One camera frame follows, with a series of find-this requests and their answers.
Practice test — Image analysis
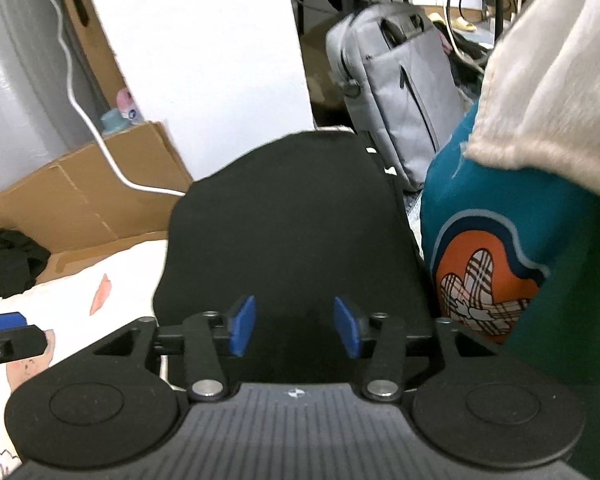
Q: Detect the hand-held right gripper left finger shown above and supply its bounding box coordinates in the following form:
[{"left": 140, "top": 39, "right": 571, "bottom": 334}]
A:
[{"left": 85, "top": 294, "right": 257, "bottom": 403}]

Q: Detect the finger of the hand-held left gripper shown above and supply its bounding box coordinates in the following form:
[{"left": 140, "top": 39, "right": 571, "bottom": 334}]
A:
[{"left": 0, "top": 312, "right": 48, "bottom": 363}]

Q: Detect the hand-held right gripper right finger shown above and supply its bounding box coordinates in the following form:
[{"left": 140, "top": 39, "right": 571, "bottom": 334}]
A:
[{"left": 332, "top": 296, "right": 501, "bottom": 403}]

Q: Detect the black garment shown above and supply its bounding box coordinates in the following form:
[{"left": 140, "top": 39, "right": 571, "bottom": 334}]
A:
[
  {"left": 152, "top": 130, "right": 438, "bottom": 386},
  {"left": 0, "top": 227, "right": 52, "bottom": 301}
]

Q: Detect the crumpled black garment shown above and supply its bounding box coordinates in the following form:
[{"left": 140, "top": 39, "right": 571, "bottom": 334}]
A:
[{"left": 0, "top": 227, "right": 52, "bottom": 301}]

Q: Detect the white printed bedsheet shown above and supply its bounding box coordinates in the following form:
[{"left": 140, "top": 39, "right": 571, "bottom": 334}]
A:
[{"left": 0, "top": 237, "right": 171, "bottom": 480}]

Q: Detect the brown cardboard box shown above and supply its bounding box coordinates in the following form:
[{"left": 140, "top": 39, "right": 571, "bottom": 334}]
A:
[{"left": 0, "top": 120, "right": 193, "bottom": 286}]

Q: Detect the teal printed sweatshirt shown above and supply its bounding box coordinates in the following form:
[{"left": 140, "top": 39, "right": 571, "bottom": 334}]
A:
[{"left": 420, "top": 102, "right": 600, "bottom": 480}]

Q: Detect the pink and blue tissue package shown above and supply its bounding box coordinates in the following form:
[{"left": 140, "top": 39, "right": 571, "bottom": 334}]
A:
[{"left": 100, "top": 87, "right": 146, "bottom": 136}]

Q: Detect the tall cardboard box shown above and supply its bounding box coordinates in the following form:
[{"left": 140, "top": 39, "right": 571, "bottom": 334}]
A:
[{"left": 52, "top": 0, "right": 131, "bottom": 126}]

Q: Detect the cream towel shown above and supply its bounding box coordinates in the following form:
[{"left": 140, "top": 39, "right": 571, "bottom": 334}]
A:
[{"left": 465, "top": 0, "right": 600, "bottom": 206}]

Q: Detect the yellow slipper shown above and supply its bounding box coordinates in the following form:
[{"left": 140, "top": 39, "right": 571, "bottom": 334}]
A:
[{"left": 430, "top": 12, "right": 477, "bottom": 32}]

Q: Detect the white cable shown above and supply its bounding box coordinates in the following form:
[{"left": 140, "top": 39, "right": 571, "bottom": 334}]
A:
[{"left": 47, "top": 0, "right": 188, "bottom": 197}]

